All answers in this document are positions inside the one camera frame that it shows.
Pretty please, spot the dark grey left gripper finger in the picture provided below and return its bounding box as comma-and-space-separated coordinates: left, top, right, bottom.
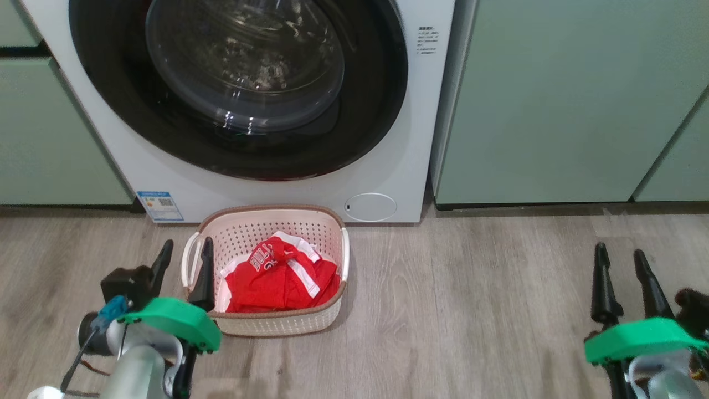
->
188, 237, 215, 312
148, 239, 174, 295

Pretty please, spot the red jersey with white trim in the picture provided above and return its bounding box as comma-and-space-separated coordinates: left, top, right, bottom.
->
224, 231, 342, 314

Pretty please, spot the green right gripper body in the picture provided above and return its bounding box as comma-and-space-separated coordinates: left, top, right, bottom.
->
584, 317, 709, 367

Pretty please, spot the white front-load washing machine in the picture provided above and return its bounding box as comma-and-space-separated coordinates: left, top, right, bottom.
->
19, 0, 456, 224

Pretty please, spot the pale green cabinet front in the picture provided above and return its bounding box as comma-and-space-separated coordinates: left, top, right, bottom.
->
0, 0, 43, 48
431, 0, 709, 206
0, 57, 134, 206
631, 86, 709, 203

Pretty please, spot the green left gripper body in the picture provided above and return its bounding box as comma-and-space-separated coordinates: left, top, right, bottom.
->
119, 298, 223, 354

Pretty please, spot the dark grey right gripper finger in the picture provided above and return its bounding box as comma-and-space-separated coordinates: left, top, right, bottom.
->
590, 242, 624, 328
633, 249, 676, 321

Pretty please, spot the cream perforated laundry basket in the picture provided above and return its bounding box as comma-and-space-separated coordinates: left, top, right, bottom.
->
182, 204, 351, 337

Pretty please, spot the blue energy label sticker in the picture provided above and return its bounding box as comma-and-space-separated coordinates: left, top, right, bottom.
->
136, 191, 184, 223

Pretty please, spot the black cable with blue plug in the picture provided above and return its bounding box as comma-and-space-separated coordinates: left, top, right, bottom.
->
59, 295, 131, 395

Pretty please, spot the black round washing machine door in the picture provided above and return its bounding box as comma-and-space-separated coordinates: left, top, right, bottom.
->
68, 0, 409, 182

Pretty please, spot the round white filter cover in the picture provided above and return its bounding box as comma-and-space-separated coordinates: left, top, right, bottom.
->
344, 192, 398, 223

